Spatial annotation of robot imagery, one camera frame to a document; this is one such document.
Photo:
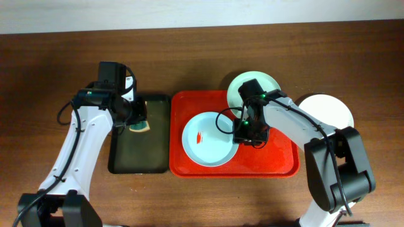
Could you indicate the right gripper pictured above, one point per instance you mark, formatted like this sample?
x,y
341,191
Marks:
x,y
249,136

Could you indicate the pale green plate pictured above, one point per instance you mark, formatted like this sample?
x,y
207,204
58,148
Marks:
x,y
265,81

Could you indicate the black plastic tray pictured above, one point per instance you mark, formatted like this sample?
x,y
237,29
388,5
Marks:
x,y
145,152

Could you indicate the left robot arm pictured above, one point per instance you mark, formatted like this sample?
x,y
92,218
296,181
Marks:
x,y
105,104

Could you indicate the red plastic tray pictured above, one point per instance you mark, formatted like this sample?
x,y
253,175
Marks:
x,y
278,159

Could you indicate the white plate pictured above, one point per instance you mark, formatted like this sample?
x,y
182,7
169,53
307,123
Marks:
x,y
328,109

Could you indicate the light blue plate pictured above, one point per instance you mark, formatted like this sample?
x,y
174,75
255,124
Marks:
x,y
205,141

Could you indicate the green yellow sponge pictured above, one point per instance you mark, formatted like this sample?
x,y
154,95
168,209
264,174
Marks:
x,y
139,127

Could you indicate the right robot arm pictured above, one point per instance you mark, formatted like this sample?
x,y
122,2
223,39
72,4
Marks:
x,y
338,170

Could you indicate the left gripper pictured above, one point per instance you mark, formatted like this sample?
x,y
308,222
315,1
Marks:
x,y
136,114

